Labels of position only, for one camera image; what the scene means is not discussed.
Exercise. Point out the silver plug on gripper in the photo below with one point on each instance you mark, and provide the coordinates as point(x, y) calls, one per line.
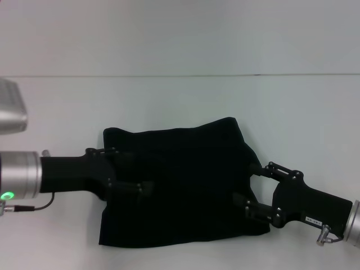
point(45, 153)
point(323, 234)

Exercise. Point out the black shirt with FREE print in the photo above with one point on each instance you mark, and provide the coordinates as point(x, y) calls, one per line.
point(182, 182)

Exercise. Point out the silver plug on right gripper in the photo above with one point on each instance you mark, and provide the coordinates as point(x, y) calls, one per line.
point(323, 234)

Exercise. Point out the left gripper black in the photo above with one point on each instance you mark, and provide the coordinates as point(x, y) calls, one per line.
point(70, 174)

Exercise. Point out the left wrist camera silver housing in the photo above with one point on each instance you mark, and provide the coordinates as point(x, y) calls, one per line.
point(11, 107)

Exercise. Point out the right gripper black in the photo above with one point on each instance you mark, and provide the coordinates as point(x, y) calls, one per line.
point(309, 202)

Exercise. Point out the silver plug on left gripper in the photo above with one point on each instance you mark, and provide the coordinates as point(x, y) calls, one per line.
point(45, 153)

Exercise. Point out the silver plug on left arm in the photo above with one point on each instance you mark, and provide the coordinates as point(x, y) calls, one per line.
point(2, 208)

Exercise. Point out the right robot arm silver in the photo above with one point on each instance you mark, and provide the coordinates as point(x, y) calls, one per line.
point(353, 225)

